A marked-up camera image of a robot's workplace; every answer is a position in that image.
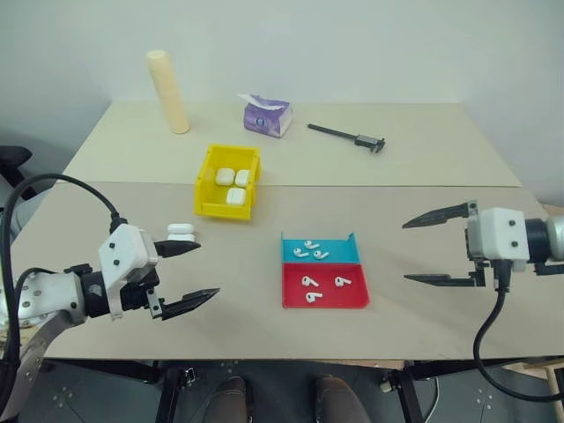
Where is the white tissue sheet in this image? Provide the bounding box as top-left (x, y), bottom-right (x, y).
top-left (236, 92), bottom-right (286, 112)

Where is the light wooden frame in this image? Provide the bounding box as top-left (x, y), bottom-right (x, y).
top-left (515, 355), bottom-right (564, 423)

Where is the black caliper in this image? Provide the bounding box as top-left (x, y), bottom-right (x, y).
top-left (307, 122), bottom-right (388, 156)

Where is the red plastic tray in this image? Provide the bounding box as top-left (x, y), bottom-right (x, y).
top-left (280, 261), bottom-right (372, 309)

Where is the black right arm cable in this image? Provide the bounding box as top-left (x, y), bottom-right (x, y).
top-left (471, 258), bottom-right (564, 403)

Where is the purple tissue pack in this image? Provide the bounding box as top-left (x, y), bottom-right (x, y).
top-left (241, 100), bottom-right (295, 139)

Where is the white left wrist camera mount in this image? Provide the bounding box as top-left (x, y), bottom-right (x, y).
top-left (97, 223), bottom-right (160, 322)

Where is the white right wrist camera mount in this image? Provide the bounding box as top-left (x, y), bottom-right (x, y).
top-left (465, 207), bottom-right (529, 272)

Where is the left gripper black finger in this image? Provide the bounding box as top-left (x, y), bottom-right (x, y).
top-left (152, 240), bottom-right (203, 261)
top-left (159, 287), bottom-right (221, 322)

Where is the black office chair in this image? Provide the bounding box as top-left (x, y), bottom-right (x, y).
top-left (0, 144), bottom-right (35, 199)

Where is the yellow plastic bin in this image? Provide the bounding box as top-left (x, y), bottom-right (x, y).
top-left (193, 143), bottom-right (264, 221)

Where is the beige cylinder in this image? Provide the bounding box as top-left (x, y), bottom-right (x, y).
top-left (145, 49), bottom-right (191, 136)

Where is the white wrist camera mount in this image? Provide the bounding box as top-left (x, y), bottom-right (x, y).
top-left (465, 207), bottom-right (529, 272)
top-left (97, 223), bottom-right (160, 322)

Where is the brown rounded shape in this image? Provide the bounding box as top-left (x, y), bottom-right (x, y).
top-left (312, 374), bottom-right (367, 423)
top-left (205, 375), bottom-right (249, 423)

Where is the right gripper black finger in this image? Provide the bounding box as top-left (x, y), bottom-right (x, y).
top-left (401, 201), bottom-right (471, 229)
top-left (403, 271), bottom-right (479, 289)

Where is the thin white cable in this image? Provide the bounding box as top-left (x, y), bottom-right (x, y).
top-left (429, 377), bottom-right (442, 418)

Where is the black table frame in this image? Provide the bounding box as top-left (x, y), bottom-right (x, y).
top-left (41, 359), bottom-right (442, 423)

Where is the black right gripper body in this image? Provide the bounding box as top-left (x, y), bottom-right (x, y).
top-left (462, 200), bottom-right (498, 290)

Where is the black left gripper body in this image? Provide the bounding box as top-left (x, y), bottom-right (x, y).
top-left (119, 263), bottom-right (168, 320)

